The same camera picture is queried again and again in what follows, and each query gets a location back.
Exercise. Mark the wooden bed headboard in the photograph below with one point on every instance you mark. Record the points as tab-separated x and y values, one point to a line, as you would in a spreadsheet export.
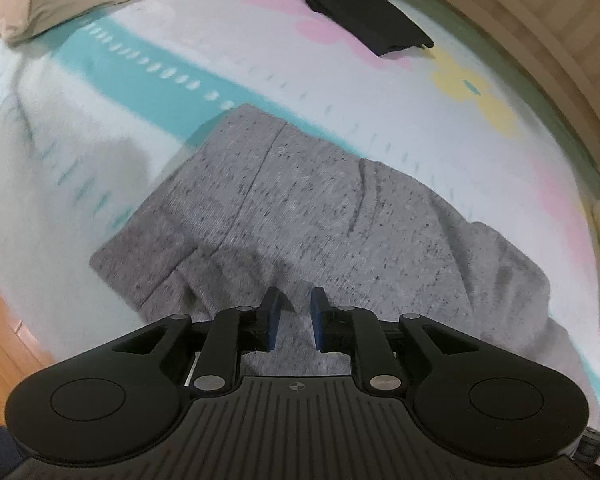
555	35

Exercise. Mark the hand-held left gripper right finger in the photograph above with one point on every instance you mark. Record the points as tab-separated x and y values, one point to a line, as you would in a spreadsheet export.
319	322

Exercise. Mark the grey pants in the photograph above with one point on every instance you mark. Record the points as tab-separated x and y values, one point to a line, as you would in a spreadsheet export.
305	210

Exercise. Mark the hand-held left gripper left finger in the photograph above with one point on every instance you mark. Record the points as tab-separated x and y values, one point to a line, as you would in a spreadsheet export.
272	322

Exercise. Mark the black folded garment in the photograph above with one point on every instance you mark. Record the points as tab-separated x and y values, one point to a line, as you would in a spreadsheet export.
360	10

